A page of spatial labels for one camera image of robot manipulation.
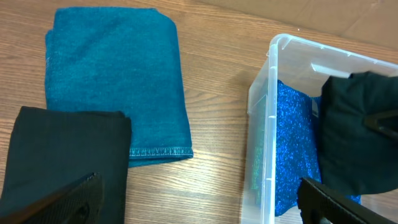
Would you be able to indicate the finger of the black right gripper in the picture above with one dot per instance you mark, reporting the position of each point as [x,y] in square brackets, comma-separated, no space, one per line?
[384,123]

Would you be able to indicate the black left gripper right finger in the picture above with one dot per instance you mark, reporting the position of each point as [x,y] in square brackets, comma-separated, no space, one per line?
[319,204]

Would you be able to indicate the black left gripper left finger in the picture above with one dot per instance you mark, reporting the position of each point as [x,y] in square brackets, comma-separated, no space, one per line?
[79,202]

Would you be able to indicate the black garment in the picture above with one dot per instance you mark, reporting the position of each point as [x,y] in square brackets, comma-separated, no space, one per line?
[354,159]

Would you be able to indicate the blue green sequin garment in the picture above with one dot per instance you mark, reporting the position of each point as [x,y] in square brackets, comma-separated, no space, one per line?
[296,150]

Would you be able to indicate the clear plastic storage bin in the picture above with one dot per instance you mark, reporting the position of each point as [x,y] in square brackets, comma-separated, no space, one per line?
[305,66]

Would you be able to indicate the folded black cloth left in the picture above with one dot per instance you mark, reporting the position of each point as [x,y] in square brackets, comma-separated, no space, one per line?
[50,149]

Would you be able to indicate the folded blue denim cloth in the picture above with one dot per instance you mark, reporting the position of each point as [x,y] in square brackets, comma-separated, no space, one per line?
[122,59]

